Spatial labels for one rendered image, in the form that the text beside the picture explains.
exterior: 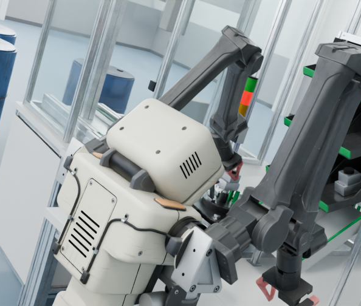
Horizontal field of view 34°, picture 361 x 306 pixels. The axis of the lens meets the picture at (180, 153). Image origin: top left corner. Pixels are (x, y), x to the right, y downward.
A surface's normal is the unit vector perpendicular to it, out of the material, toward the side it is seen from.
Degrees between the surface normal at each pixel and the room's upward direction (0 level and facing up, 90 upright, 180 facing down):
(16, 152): 90
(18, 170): 90
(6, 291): 0
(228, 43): 67
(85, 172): 82
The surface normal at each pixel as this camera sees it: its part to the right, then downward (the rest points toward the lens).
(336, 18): -0.71, -0.05
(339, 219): -0.39, -0.76
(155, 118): -0.32, -0.65
